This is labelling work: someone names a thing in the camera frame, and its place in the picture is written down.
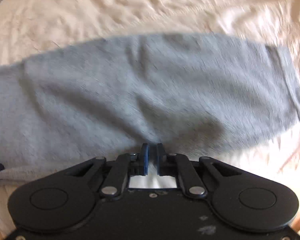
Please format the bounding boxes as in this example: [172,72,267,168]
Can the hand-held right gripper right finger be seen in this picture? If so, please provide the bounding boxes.
[156,143,242,198]

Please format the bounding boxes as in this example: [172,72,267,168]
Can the grey knit pants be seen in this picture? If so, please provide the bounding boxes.
[0,31,300,187]

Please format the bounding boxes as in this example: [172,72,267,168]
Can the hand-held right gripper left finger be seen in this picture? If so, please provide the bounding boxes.
[64,143,150,198]

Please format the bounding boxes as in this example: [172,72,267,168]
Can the cream embroidered bedspread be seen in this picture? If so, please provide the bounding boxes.
[0,0,300,233]

